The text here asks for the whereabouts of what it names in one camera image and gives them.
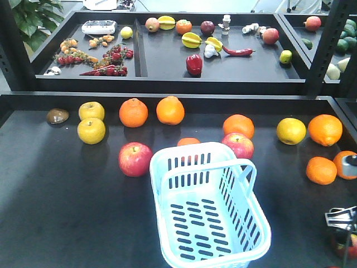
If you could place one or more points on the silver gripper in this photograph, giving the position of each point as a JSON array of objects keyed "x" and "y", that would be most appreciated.
[{"x": 341, "y": 218}]

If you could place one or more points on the red apple front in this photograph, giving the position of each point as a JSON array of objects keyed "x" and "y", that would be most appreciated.
[{"x": 339, "y": 245}]

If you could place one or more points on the light blue plastic basket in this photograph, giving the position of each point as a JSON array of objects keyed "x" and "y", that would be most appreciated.
[{"x": 207, "y": 213}]

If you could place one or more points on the small orange left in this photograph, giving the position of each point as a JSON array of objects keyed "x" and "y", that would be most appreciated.
[{"x": 321, "y": 170}]

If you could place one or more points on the small orange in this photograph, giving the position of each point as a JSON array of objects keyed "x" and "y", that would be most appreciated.
[
  {"x": 321, "y": 170},
  {"x": 338, "y": 163}
]

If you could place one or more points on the small orange right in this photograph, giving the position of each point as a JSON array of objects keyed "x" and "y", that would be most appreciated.
[{"x": 338, "y": 163}]

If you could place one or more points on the bright orange knobbed orange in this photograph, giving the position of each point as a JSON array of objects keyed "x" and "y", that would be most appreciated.
[{"x": 325, "y": 129}]

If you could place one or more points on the yellow round citrus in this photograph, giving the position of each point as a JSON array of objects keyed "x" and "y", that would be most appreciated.
[{"x": 291, "y": 131}]

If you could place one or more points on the red apple middle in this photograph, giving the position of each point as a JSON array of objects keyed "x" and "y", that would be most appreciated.
[{"x": 241, "y": 145}]

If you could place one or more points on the large orange grapefruit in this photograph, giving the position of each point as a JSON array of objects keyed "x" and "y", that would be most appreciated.
[{"x": 239, "y": 123}]

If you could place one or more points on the small green lime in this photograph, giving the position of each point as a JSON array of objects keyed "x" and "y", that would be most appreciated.
[{"x": 285, "y": 57}]

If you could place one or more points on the small orange mandarin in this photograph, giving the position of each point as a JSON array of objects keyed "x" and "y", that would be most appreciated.
[{"x": 188, "y": 141}]

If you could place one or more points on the red chili pepper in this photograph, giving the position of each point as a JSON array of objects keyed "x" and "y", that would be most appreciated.
[{"x": 238, "y": 53}]

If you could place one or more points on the red peach apple rear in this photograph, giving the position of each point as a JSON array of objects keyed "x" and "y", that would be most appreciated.
[{"x": 270, "y": 36}]

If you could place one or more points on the orange with knob right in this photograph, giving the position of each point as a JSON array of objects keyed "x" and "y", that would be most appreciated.
[{"x": 170, "y": 111}]

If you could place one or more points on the orange with knob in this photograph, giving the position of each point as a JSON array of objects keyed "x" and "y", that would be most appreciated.
[
  {"x": 170, "y": 111},
  {"x": 133, "y": 113}
]

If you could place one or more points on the yellow starfruit small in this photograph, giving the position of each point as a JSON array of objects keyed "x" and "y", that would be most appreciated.
[{"x": 217, "y": 44}]

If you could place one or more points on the white garlic bulb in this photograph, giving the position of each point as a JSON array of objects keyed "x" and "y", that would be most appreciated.
[{"x": 210, "y": 51}]

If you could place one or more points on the dark red bell pepper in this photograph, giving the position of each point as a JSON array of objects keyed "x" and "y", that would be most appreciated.
[{"x": 194, "y": 64}]

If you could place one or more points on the red apple far left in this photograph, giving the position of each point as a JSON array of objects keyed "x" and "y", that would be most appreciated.
[{"x": 134, "y": 159}]

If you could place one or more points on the dark red plum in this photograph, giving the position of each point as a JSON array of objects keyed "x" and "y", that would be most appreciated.
[{"x": 207, "y": 28}]

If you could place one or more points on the orange with knob left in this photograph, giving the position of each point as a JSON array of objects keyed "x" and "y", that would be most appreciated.
[{"x": 133, "y": 113}]

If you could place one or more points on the orange persimmon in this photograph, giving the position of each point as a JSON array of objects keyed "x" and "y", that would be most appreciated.
[{"x": 183, "y": 26}]

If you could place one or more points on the yellow starfruit rear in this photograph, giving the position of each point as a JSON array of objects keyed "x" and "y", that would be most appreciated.
[{"x": 166, "y": 22}]

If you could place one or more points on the yellow pear-apple front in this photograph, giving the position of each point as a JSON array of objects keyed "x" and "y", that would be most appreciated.
[{"x": 91, "y": 130}]

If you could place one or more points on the yellow pear-apple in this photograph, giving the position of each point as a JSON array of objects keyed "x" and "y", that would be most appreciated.
[
  {"x": 91, "y": 110},
  {"x": 91, "y": 130}
]

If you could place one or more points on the pink pomegranate rear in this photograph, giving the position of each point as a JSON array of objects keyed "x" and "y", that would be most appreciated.
[{"x": 152, "y": 24}]

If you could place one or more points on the yellow pear-apple rear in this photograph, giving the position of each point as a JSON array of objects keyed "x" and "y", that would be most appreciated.
[{"x": 91, "y": 110}]

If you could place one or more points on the red cherry tomato bunch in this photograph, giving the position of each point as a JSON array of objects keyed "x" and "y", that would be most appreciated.
[{"x": 117, "y": 54}]

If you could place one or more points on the black wooden produce stand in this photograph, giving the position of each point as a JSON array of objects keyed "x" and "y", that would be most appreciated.
[{"x": 65, "y": 203}]

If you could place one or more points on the small yellow lemon rear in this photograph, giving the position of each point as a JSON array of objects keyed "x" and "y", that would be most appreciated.
[{"x": 126, "y": 32}]

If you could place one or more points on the brown mushroom cap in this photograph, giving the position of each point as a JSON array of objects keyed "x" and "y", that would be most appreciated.
[{"x": 57, "y": 116}]

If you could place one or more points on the white electronic scale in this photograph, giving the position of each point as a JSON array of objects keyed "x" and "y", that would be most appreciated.
[{"x": 99, "y": 27}]

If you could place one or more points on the green potted plant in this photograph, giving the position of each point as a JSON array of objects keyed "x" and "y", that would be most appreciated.
[{"x": 36, "y": 20}]

